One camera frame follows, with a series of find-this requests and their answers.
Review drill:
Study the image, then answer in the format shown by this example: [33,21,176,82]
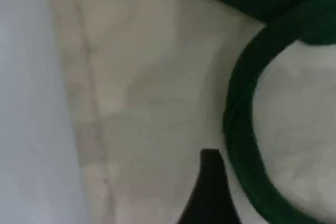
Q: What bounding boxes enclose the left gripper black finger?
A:
[176,148,240,224]

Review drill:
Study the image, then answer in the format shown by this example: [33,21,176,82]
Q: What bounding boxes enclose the white canvas bag green handles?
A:
[46,0,336,224]

